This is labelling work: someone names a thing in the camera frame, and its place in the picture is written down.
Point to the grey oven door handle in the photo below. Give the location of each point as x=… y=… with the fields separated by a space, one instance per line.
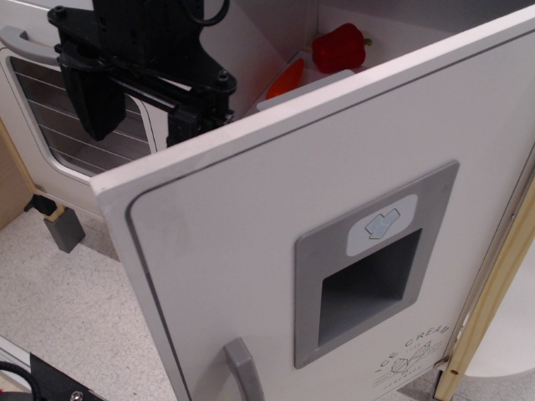
x=16 y=40

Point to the grey ice dispenser panel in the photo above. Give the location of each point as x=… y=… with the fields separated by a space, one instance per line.
x=362 y=268

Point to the light wooden left panel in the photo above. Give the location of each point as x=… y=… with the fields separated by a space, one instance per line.
x=17 y=188

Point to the light wooden side post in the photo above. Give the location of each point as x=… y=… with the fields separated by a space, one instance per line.
x=512 y=251

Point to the grey fridge door handle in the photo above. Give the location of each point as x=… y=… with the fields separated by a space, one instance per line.
x=242 y=367

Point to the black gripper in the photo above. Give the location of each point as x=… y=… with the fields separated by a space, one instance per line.
x=151 y=50

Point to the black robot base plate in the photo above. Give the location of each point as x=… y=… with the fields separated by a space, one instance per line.
x=56 y=385

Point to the orange carrot toy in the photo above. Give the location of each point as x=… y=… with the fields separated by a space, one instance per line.
x=288 y=80

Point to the red bell pepper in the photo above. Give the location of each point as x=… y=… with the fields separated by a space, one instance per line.
x=342 y=48

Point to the white toy fridge door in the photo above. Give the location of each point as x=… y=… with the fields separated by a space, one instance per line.
x=206 y=230

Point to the white oven door with window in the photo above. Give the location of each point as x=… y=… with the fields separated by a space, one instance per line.
x=58 y=154

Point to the grey kitchen leg block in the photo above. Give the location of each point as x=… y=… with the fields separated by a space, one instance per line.
x=66 y=231

